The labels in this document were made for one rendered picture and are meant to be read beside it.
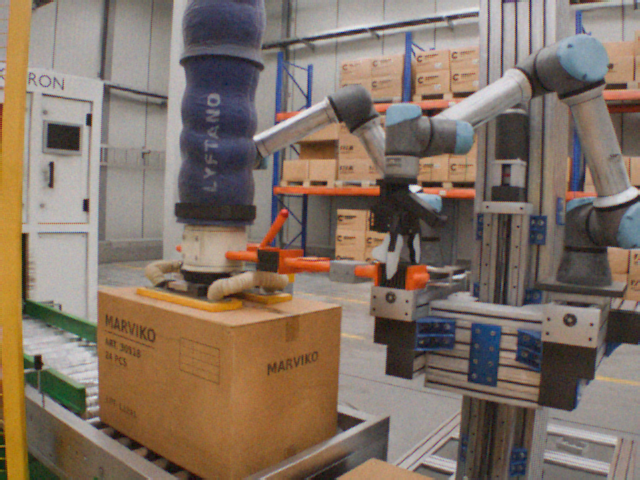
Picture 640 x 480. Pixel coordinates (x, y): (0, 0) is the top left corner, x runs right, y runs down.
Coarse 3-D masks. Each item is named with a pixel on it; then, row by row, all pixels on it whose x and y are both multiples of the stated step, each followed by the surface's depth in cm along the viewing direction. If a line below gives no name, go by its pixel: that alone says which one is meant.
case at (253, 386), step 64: (128, 320) 144; (192, 320) 127; (256, 320) 124; (320, 320) 142; (128, 384) 146; (192, 384) 127; (256, 384) 124; (320, 384) 143; (192, 448) 128; (256, 448) 126
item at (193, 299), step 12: (144, 288) 151; (156, 288) 149; (168, 288) 148; (204, 288) 139; (168, 300) 142; (180, 300) 138; (192, 300) 136; (204, 300) 135; (216, 300) 135; (228, 300) 137
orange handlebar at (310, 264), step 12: (180, 252) 158; (228, 252) 144; (240, 252) 142; (252, 252) 144; (288, 264) 130; (300, 264) 128; (312, 264) 125; (324, 264) 123; (360, 276) 117; (372, 276) 115; (420, 276) 109
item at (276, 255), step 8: (264, 248) 136; (272, 248) 139; (280, 248) 141; (264, 256) 132; (272, 256) 131; (280, 256) 130; (288, 256) 132; (296, 256) 134; (256, 264) 134; (264, 264) 133; (272, 264) 132; (280, 264) 130; (280, 272) 130; (288, 272) 132; (296, 272) 135
